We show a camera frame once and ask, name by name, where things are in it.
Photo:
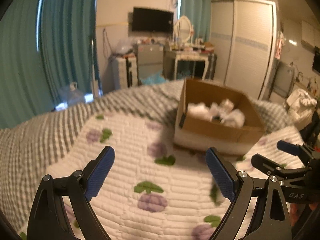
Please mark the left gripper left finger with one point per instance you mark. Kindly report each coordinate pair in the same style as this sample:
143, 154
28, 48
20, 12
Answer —
48, 218

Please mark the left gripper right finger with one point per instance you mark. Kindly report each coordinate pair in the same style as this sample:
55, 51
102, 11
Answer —
270, 218

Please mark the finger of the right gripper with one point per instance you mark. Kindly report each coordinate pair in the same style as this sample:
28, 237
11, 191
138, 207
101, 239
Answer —
303, 152
267, 164

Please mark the white cloth items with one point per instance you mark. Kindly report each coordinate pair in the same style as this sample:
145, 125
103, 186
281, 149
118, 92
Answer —
224, 113

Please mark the brown cardboard box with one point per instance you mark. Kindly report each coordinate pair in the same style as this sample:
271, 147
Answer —
200, 135

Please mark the white stuffed laundry bag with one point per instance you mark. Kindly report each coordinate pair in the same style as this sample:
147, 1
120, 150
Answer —
300, 108

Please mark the grey checked bed sheet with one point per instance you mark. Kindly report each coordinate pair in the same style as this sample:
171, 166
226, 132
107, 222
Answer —
19, 182

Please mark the grey washing machine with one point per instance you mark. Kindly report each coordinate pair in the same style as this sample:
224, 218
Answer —
284, 80

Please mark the black range hood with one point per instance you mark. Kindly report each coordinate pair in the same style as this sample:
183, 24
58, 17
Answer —
316, 62

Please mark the hanging patterned cloth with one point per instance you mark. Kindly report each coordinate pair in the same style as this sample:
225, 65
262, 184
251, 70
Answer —
281, 41

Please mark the white floral quilt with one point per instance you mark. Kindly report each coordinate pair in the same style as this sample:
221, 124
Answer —
154, 189

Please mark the dark suitcase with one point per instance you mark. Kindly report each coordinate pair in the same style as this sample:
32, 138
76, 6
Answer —
212, 66

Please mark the white upper cabinets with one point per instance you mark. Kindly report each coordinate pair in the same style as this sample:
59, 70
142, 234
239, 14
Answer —
310, 36

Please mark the clear water jug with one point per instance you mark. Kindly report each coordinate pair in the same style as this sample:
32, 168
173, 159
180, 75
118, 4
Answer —
71, 95

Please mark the white sliding wardrobe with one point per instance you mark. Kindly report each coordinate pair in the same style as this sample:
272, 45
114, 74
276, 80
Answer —
244, 34

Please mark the blue plastic bags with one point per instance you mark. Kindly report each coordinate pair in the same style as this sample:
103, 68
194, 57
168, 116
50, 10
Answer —
154, 79

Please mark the oval vanity mirror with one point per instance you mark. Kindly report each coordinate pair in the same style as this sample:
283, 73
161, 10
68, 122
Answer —
183, 30

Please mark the small silver fridge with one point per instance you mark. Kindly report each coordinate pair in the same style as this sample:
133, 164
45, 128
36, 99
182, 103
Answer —
149, 59

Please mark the white suitcase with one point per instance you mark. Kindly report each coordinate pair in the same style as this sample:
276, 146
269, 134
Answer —
125, 72

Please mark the large blue window curtain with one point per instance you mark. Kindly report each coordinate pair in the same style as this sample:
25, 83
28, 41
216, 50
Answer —
45, 46

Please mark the narrow blue curtain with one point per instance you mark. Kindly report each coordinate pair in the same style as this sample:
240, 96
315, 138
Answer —
199, 14

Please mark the black wall television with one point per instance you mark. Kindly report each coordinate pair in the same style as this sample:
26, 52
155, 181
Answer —
152, 20

